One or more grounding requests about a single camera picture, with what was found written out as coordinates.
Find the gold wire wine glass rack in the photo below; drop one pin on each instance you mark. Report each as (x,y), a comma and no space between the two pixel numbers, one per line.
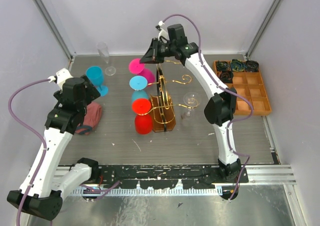
(162,109)

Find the left aluminium corner post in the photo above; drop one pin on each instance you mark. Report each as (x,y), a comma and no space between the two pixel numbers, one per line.
(53,28)

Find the aluminium corner post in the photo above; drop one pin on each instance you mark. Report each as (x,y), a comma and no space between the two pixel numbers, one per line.
(53,28)
(263,27)

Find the clear wine glass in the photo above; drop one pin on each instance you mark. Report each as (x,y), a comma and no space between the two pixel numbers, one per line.
(103,51)
(192,100)

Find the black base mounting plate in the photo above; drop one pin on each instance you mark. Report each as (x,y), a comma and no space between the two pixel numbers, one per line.
(156,176)

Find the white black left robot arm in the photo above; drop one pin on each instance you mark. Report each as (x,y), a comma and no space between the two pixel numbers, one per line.
(39,195)

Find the clear front wine glass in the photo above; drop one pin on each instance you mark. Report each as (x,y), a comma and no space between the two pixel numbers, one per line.
(192,100)

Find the right aluminium corner post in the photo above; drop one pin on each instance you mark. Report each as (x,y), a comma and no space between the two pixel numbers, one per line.
(263,27)

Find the dark rubber bands pile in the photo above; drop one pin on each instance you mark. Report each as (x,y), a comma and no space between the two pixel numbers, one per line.
(226,69)

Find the red wine glass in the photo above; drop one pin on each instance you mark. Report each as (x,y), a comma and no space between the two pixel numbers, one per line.
(143,121)

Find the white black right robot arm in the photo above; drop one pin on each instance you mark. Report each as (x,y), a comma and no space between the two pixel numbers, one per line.
(220,109)

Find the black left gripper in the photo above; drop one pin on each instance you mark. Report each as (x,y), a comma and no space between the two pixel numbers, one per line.
(92,92)

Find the aluminium front rail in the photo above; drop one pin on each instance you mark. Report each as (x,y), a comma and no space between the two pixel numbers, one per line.
(72,180)

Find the light blue wine glass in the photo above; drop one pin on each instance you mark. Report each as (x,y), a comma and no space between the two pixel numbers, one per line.
(138,84)
(96,76)

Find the wooden compartment tray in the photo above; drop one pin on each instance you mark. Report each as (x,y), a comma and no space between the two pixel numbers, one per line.
(250,85)

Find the folded red t-shirt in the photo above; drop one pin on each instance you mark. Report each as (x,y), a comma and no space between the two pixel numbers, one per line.
(91,119)

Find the pink wine glass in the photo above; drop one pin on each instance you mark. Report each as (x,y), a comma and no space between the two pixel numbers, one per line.
(137,68)

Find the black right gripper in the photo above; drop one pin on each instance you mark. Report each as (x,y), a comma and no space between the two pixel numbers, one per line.
(152,56)

